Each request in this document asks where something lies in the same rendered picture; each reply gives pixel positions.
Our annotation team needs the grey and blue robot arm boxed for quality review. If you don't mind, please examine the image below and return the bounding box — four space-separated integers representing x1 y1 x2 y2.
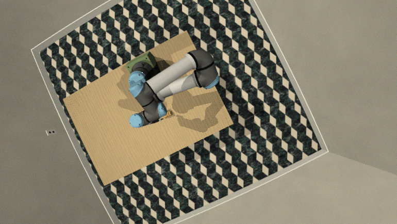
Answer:
128 50 219 128

